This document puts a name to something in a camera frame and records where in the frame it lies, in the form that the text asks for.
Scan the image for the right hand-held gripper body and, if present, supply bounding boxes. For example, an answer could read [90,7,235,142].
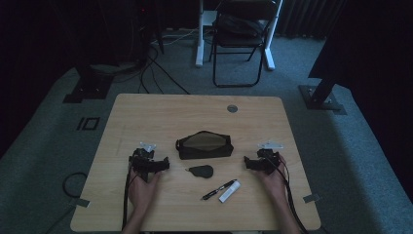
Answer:
[256,139,284,175]

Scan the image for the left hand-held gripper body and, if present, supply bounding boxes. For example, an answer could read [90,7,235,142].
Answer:
[129,140,160,183]

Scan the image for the white eraser stick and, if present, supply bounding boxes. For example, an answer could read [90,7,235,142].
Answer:
[218,180,242,204]

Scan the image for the black teardrop correction tape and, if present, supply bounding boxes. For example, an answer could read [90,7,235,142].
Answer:
[185,164,215,179]

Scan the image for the black pen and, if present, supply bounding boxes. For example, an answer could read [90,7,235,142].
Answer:
[201,178,238,201]

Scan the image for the person's right hand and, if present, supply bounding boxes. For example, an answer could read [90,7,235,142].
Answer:
[257,155,288,204]

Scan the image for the person's left hand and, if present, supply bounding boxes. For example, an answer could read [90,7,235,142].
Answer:
[128,171,163,214]

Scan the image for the grey tape piece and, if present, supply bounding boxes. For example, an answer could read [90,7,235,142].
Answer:
[303,193,321,205]
[69,197,91,209]

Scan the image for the black metal stand base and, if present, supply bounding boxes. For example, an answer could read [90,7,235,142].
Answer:
[62,64,115,104]
[298,76,348,116]

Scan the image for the black folding chair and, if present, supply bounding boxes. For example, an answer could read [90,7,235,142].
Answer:
[208,0,278,89]

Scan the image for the dark equipment tower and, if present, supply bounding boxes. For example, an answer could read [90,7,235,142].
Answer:
[96,0,164,67]

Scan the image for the black bag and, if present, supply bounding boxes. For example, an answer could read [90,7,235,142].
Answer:
[216,14,266,39]

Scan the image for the dark pleated curtain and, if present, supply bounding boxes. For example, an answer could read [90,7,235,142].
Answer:
[279,0,345,40]

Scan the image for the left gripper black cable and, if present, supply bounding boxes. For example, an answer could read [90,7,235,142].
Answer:
[121,165,134,230]

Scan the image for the black looped floor cable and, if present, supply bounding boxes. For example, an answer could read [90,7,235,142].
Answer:
[61,172,89,200]

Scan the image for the black floor cables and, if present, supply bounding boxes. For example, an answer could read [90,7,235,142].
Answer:
[138,45,191,96]

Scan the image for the white floor cable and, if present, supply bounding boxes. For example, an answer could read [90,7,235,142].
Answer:
[151,28,200,46]

